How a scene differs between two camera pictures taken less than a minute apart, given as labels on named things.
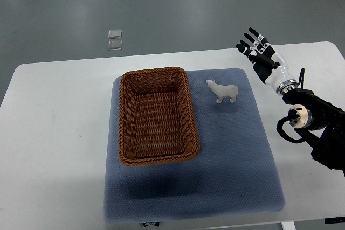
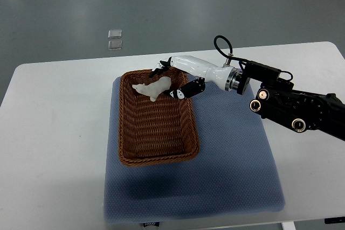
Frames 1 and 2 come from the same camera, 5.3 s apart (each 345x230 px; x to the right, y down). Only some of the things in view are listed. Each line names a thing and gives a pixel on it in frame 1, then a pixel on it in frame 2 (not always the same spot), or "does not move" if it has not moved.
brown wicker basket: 156,123 does not move
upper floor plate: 115,33 does not move
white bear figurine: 221,91 to 153,88
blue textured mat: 235,171 does not move
